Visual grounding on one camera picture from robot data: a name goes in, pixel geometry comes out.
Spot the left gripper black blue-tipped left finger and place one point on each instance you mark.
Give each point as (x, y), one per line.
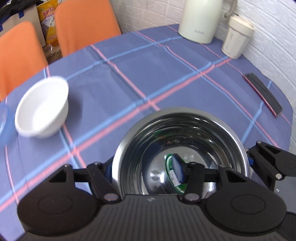
(97, 175)

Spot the red black flat comb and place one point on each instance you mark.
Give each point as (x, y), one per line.
(264, 93)

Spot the left orange chair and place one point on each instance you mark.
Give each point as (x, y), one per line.
(22, 57)

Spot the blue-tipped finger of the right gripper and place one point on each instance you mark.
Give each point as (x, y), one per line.
(250, 157)

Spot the yellow snack bag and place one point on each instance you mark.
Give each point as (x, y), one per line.
(46, 13)

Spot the white ceramic bowl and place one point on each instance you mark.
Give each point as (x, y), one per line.
(43, 109)

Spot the blue plaid tablecloth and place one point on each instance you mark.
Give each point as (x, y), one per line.
(115, 83)

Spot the stainless steel bowl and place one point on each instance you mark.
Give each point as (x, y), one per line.
(150, 158)

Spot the black cloth on box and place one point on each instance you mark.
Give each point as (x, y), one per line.
(16, 6)

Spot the cardboard box with blue tape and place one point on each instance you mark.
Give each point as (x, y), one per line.
(29, 14)

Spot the cream lidded cup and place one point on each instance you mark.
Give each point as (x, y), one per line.
(240, 31)

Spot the blue translucent plastic bowl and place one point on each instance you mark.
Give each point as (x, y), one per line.
(7, 125)

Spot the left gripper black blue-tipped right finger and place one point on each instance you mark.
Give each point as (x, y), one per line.
(194, 175)

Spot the right orange chair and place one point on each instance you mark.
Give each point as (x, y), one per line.
(82, 23)

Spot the cream thermos jug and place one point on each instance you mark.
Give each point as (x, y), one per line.
(200, 19)

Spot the orange chair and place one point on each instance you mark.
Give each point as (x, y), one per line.
(22, 57)
(82, 23)

